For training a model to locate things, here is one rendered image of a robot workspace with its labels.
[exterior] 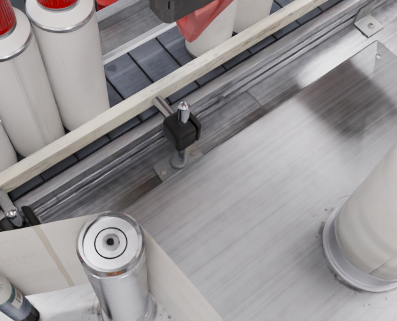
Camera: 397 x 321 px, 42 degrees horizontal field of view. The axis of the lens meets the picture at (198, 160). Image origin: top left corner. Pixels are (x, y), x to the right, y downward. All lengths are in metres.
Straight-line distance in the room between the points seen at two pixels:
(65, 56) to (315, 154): 0.27
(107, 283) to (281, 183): 0.27
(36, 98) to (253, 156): 0.22
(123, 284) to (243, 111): 0.35
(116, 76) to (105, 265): 0.32
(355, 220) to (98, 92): 0.25
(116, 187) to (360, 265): 0.26
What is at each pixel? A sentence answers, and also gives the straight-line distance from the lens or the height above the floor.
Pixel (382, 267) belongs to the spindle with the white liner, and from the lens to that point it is 0.45.
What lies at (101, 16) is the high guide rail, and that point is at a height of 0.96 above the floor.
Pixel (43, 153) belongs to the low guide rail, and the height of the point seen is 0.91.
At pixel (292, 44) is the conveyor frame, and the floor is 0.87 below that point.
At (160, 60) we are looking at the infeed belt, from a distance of 0.58.
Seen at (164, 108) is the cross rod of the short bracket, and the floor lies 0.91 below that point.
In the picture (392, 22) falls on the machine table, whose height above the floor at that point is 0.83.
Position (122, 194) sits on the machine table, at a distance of 0.55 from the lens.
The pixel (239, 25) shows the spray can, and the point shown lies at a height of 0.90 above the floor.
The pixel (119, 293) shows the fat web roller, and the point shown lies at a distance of 0.32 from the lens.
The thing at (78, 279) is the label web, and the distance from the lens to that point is 0.42.
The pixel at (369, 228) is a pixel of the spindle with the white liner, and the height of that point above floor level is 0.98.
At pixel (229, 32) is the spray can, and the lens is 0.56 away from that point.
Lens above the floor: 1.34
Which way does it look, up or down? 63 degrees down
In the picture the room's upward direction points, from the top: 9 degrees clockwise
